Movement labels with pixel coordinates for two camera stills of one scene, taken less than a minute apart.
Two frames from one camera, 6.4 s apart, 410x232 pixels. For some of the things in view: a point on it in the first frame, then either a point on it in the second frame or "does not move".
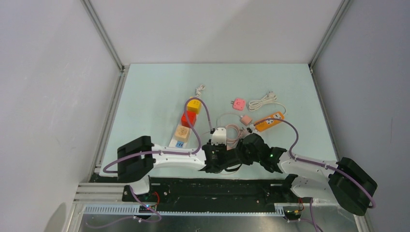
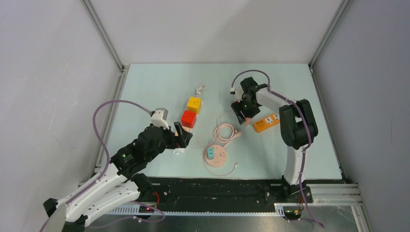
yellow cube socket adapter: (195, 105) does not move
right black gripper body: (248, 158) → (248, 109)
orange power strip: (264, 125) does not move
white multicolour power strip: (198, 90) → (183, 129)
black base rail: (211, 192) does not move
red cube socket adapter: (191, 117) does not move
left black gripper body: (218, 148) → (168, 140)
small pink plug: (245, 120) does not move
